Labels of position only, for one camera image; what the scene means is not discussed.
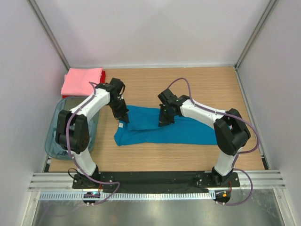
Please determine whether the right aluminium corner post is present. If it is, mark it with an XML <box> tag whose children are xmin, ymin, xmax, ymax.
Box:
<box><xmin>234</xmin><ymin>0</ymin><xmax>280</xmax><ymax>70</ymax></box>

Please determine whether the left aluminium corner post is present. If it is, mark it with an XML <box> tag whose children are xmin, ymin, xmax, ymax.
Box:
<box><xmin>27</xmin><ymin>0</ymin><xmax>70</xmax><ymax>70</ymax></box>

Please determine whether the white slotted cable duct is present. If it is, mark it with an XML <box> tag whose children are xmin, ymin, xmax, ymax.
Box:
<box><xmin>40</xmin><ymin>191</ymin><xmax>215</xmax><ymax>201</ymax></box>

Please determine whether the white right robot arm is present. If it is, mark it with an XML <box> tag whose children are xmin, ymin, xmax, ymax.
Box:
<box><xmin>158</xmin><ymin>89</ymin><xmax>251</xmax><ymax>186</ymax></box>

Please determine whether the aluminium frame rail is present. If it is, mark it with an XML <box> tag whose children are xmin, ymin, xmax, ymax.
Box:
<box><xmin>28</xmin><ymin>170</ymin><xmax>286</xmax><ymax>191</ymax></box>

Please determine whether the red folded t shirt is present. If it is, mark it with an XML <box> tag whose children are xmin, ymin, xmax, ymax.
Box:
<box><xmin>62</xmin><ymin>70</ymin><xmax>107</xmax><ymax>99</ymax></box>

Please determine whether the blue t shirt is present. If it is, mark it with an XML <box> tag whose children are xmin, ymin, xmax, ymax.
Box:
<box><xmin>114</xmin><ymin>105</ymin><xmax>217</xmax><ymax>146</ymax></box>

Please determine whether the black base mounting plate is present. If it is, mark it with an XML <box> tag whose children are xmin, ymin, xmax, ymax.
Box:
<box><xmin>72</xmin><ymin>170</ymin><xmax>241</xmax><ymax>194</ymax></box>

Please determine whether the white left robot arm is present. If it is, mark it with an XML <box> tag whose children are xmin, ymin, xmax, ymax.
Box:
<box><xmin>55</xmin><ymin>78</ymin><xmax>129</xmax><ymax>188</ymax></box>

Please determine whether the pink folded t shirt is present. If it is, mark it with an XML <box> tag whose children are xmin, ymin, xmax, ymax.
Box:
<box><xmin>61</xmin><ymin>67</ymin><xmax>103</xmax><ymax>97</ymax></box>

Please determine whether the aluminium corner post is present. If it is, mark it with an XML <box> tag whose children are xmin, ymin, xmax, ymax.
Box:
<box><xmin>234</xmin><ymin>0</ymin><xmax>280</xmax><ymax>70</ymax></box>
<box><xmin>27</xmin><ymin>0</ymin><xmax>70</xmax><ymax>70</ymax></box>

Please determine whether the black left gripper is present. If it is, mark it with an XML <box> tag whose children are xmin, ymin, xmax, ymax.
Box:
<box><xmin>108</xmin><ymin>98</ymin><xmax>130</xmax><ymax>124</ymax></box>

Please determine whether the teal mesh laundry basket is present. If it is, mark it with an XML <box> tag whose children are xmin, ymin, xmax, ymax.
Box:
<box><xmin>45</xmin><ymin>96</ymin><xmax>99</xmax><ymax>161</ymax></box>

